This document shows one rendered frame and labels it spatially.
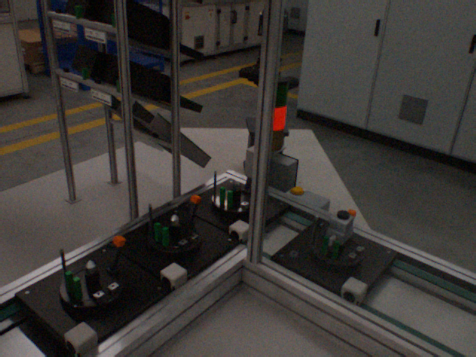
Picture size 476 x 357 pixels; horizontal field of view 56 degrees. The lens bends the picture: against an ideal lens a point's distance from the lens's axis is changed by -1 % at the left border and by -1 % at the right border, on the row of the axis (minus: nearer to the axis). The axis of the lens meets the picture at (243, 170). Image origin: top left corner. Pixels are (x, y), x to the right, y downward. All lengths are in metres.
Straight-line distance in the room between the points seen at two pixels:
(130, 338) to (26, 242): 0.59
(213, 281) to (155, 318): 0.17
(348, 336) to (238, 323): 0.26
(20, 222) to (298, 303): 0.90
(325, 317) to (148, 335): 0.39
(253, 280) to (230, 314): 0.10
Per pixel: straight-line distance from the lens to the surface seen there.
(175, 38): 1.25
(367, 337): 1.05
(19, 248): 1.44
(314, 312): 1.09
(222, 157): 1.86
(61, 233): 1.46
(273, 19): 0.89
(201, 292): 1.06
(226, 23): 7.21
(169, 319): 1.02
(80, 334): 0.95
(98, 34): 1.20
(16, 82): 5.43
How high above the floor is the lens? 1.67
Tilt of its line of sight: 27 degrees down
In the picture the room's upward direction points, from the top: 3 degrees clockwise
